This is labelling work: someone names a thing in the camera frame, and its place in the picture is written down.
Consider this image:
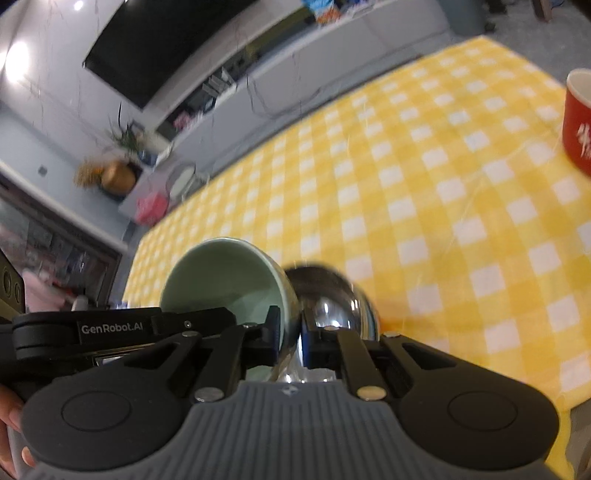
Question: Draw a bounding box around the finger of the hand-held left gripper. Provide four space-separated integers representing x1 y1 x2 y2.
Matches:
154 307 237 344

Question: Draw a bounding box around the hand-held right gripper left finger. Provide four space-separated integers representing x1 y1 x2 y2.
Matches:
104 305 282 402

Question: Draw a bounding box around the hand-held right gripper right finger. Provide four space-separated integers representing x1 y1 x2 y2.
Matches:
300 314 474 401

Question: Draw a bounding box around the steel bowl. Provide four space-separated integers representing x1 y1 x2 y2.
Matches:
277 265 382 386

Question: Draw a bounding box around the pale green ceramic bowl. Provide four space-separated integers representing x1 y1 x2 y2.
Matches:
159 237 301 384

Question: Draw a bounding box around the person's left hand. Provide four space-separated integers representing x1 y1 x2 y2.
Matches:
0 385 37 468

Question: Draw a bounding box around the pink cloth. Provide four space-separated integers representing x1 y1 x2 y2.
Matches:
21 270 77 315

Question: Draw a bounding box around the dark speaker cabinet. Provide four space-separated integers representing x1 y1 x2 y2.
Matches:
0 250 26 321

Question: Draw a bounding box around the small stool with green cushion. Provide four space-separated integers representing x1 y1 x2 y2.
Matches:
164 161 206 204

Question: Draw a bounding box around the golden vase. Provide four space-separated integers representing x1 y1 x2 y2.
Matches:
99 159 138 195

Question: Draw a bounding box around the yellow checked tablecloth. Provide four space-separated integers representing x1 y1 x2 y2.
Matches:
121 36 591 480

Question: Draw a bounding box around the potted green plant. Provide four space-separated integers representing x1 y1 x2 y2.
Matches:
105 102 151 160

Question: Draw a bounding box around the white router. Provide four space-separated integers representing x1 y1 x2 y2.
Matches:
202 68 236 95

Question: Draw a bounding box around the grey television cabinet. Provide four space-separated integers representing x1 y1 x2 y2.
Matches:
117 0 451 222

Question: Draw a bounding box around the black television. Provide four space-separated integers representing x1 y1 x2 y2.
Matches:
83 0 260 110

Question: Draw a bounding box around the red cup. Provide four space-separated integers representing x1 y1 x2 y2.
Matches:
562 68 591 177

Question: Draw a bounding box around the black cable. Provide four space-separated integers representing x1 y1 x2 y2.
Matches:
245 69 324 118

